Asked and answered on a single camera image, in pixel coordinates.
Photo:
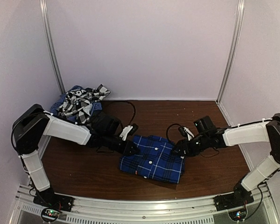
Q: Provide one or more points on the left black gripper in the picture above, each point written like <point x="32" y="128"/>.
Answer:
<point x="126" y="149"/>

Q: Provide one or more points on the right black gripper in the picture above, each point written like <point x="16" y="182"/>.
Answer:
<point x="189" y="152"/>

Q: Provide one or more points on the blue plaid long sleeve shirt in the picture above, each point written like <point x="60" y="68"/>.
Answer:
<point x="154" y="161"/>

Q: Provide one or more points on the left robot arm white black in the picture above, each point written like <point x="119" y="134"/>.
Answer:
<point x="98" y="131"/>

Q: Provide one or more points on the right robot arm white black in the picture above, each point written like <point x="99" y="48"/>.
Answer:
<point x="210" y="136"/>

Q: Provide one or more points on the black white patterned shirt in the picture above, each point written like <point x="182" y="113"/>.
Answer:
<point x="81" y="101"/>

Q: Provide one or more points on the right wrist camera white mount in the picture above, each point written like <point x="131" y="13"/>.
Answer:
<point x="185" y="132"/>

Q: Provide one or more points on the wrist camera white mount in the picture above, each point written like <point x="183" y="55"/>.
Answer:
<point x="185" y="132"/>
<point x="128" y="130"/>

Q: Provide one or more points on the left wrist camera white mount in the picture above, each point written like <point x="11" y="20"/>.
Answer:
<point x="128" y="130"/>

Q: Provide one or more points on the front aluminium rail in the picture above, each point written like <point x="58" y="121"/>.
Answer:
<point x="199" y="210"/>

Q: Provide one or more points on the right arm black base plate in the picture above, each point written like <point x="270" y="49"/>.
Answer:
<point x="232" y="200"/>

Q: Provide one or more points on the right aluminium corner post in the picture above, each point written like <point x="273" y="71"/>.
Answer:
<point x="239" y="16"/>

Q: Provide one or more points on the aluminium corner post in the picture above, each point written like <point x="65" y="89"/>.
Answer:
<point x="239" y="16"/>
<point x="50" y="44"/>

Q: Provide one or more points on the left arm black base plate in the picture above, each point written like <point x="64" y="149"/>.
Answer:
<point x="54" y="201"/>

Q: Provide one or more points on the left aluminium corner post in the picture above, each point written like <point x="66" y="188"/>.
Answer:
<point x="50" y="44"/>

